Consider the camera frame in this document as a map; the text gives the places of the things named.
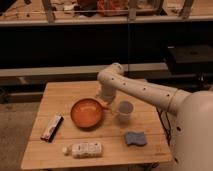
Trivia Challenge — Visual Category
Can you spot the translucent plastic cup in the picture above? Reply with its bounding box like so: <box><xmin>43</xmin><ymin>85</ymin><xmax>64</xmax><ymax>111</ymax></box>
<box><xmin>117</xmin><ymin>101</ymin><xmax>134</xmax><ymax>122</ymax></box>

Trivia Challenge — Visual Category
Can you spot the white plastic bottle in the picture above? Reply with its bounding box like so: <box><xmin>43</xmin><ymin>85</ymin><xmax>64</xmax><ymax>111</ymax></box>
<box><xmin>62</xmin><ymin>142</ymin><xmax>103</xmax><ymax>159</ymax></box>

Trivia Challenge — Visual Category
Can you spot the red white black box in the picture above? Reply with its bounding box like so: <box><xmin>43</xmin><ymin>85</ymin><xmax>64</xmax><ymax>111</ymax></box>
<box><xmin>41</xmin><ymin>115</ymin><xmax>64</xmax><ymax>142</ymax></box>

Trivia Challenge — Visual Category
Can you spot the black box on right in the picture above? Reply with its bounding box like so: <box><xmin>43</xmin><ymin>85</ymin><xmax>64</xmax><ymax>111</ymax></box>
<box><xmin>166</xmin><ymin>45</ymin><xmax>213</xmax><ymax>74</ymax></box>

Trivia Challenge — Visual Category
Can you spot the orange ceramic bowl with handle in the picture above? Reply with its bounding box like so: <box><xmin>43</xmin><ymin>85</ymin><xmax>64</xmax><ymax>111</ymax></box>
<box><xmin>70</xmin><ymin>98</ymin><xmax>109</xmax><ymax>129</ymax></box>

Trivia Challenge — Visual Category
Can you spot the blue sponge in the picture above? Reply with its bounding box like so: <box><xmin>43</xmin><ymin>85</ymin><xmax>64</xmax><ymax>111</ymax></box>
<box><xmin>124</xmin><ymin>131</ymin><xmax>147</xmax><ymax>146</ymax></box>

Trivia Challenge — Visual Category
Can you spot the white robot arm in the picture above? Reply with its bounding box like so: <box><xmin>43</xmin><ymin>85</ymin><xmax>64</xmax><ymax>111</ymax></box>
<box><xmin>97</xmin><ymin>63</ymin><xmax>213</xmax><ymax>171</ymax></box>

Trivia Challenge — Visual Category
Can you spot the wooden table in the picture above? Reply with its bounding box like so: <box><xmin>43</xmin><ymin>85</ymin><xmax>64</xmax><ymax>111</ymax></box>
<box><xmin>21</xmin><ymin>81</ymin><xmax>172</xmax><ymax>170</ymax></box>

